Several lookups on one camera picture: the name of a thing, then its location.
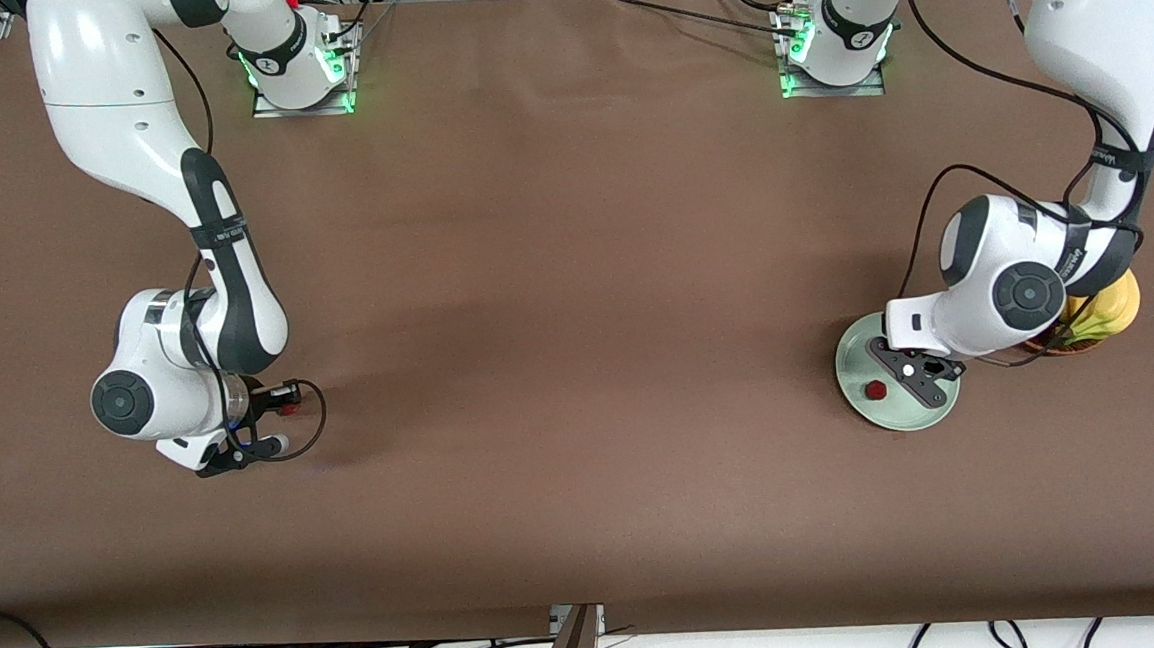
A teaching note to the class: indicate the brown table cloth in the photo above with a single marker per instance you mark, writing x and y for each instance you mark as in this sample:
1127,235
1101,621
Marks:
579,364

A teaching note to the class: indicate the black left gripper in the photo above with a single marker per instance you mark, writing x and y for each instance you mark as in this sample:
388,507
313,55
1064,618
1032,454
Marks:
933,366

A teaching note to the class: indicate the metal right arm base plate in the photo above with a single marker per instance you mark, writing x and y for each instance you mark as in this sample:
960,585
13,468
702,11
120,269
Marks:
303,106

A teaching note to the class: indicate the pale green round plate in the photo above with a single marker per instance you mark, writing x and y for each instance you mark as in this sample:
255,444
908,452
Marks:
855,367

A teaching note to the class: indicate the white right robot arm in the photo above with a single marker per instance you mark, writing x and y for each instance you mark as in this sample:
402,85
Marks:
113,112

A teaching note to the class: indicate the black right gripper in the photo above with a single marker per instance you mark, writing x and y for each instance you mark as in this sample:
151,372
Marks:
259,398

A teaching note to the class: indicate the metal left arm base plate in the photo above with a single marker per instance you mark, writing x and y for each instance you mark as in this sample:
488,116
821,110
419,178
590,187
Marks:
833,90

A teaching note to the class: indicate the red strawberry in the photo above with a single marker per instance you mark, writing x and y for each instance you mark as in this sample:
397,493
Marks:
290,407
876,389

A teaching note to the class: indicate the brown wicker basket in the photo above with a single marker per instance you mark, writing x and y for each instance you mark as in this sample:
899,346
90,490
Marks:
1049,345

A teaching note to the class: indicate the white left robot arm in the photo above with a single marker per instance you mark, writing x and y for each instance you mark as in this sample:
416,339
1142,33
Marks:
1101,41

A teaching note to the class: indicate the yellow banana bunch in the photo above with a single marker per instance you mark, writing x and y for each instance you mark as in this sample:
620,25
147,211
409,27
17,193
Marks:
1117,311

